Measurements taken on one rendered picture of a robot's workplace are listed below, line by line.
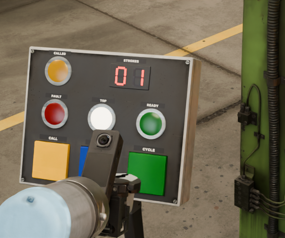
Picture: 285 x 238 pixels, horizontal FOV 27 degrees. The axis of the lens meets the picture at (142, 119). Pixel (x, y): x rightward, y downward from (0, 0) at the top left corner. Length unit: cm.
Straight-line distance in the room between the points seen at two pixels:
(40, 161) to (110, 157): 35
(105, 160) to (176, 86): 28
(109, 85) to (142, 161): 16
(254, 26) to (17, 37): 337
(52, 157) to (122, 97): 19
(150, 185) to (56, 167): 19
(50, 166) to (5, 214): 50
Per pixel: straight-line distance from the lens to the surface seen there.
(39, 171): 120
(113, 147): 88
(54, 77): 119
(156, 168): 111
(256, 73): 125
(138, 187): 93
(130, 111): 113
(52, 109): 119
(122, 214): 92
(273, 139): 127
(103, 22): 451
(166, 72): 111
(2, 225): 70
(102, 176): 87
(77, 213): 72
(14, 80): 383
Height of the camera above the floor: 168
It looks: 31 degrees down
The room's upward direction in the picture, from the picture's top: 5 degrees counter-clockwise
